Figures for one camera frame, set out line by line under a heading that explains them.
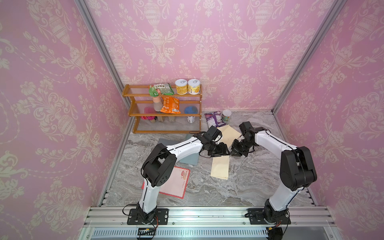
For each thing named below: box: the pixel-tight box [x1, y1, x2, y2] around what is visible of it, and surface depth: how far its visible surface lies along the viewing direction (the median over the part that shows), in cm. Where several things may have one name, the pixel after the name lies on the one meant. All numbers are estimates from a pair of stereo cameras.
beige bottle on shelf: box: [152, 96, 163, 112], surface depth 99 cm
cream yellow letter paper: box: [210, 155, 230, 180], surface depth 91 cm
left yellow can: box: [175, 79, 188, 95], surface depth 90 cm
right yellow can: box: [187, 78, 201, 95], surface depth 90 cm
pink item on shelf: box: [140, 107, 157, 121], surface depth 107 cm
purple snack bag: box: [204, 111, 227, 128], surface depth 115 cm
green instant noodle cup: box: [221, 109, 232, 123], surface depth 115 cm
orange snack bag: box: [160, 96, 181, 114], surface depth 101 cm
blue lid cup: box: [184, 105, 198, 124], surface depth 108 cm
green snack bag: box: [148, 83, 175, 97], surface depth 91 cm
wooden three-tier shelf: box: [122, 84, 203, 134], surface depth 108 cm
